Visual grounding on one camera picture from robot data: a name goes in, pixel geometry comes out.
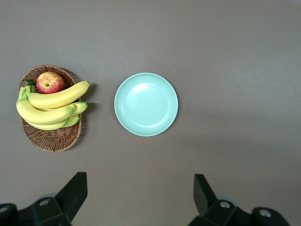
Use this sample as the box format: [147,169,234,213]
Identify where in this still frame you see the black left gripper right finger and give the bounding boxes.
[188,174,238,226]

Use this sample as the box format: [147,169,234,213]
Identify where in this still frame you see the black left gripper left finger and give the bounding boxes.
[32,172,88,226]

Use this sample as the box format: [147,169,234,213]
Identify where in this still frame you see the pale green round plate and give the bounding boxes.
[114,72,179,137]

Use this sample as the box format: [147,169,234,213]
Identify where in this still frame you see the brown wicker basket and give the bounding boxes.
[18,65,83,153]

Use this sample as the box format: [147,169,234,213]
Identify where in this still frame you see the red yellow apple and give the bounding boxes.
[36,72,65,95]

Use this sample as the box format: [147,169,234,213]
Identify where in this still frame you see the large table cover mat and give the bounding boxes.
[0,0,301,226]

